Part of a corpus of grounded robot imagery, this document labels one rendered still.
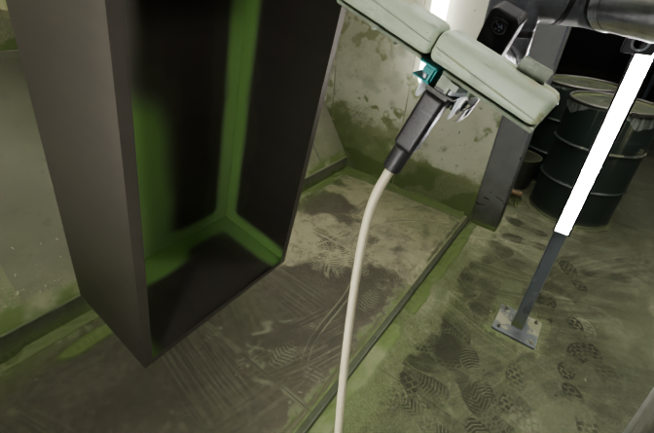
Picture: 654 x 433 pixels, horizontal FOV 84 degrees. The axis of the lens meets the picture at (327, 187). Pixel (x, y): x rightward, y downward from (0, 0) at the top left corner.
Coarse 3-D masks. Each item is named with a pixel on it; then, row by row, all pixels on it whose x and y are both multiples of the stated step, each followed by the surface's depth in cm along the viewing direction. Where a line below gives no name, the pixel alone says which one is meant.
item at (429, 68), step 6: (420, 60) 46; (426, 60) 46; (432, 60) 47; (426, 66) 46; (432, 66) 45; (438, 66) 46; (414, 72) 47; (420, 72) 48; (426, 72) 46; (432, 72) 46; (438, 72) 47; (420, 78) 47; (426, 78) 46; (432, 78) 47; (438, 78) 48
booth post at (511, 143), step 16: (544, 32) 199; (560, 32) 195; (544, 48) 202; (560, 48) 197; (544, 64) 204; (512, 128) 226; (496, 144) 235; (512, 144) 229; (528, 144) 239; (496, 160) 239; (512, 160) 233; (496, 176) 242; (512, 176) 236; (480, 192) 253; (496, 192) 246; (480, 208) 257; (496, 208) 250; (480, 224) 262; (496, 224) 254
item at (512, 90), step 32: (352, 0) 49; (384, 0) 46; (384, 32) 48; (416, 32) 45; (448, 32) 43; (448, 64) 44; (480, 64) 42; (512, 64) 42; (448, 96) 46; (480, 96) 43; (512, 96) 41; (544, 96) 39; (416, 128) 51
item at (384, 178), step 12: (384, 180) 58; (372, 192) 61; (372, 204) 61; (372, 216) 62; (360, 240) 64; (360, 252) 65; (360, 264) 65; (360, 276) 67; (348, 300) 68; (348, 312) 68; (348, 324) 68; (348, 336) 69; (348, 348) 70; (348, 360) 71; (336, 420) 72; (336, 432) 72
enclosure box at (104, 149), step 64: (64, 0) 54; (128, 0) 83; (192, 0) 96; (256, 0) 108; (320, 0) 96; (64, 64) 62; (128, 64) 91; (192, 64) 106; (256, 64) 117; (320, 64) 103; (64, 128) 73; (128, 128) 61; (192, 128) 119; (256, 128) 128; (64, 192) 87; (128, 192) 67; (192, 192) 134; (256, 192) 141; (128, 256) 78; (192, 256) 139; (256, 256) 146; (128, 320) 95; (192, 320) 118
